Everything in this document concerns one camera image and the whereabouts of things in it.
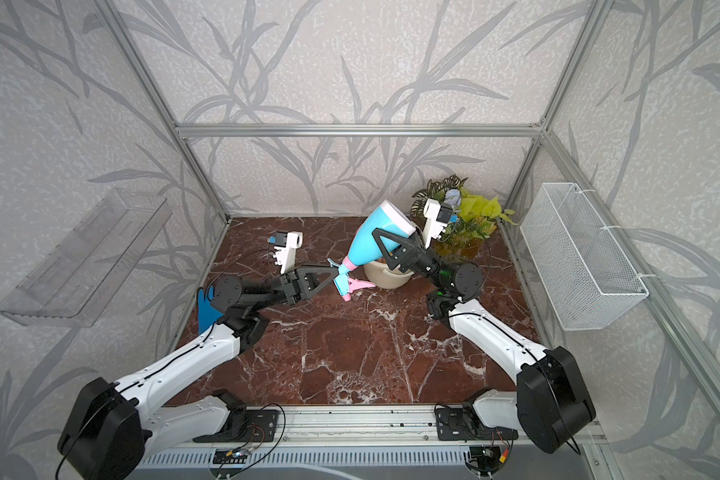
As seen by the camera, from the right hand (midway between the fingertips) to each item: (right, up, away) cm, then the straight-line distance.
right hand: (375, 229), depth 56 cm
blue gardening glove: (-54, -25, +37) cm, 70 cm away
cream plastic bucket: (+2, -12, +29) cm, 31 cm away
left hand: (-8, -11, +3) cm, 14 cm away
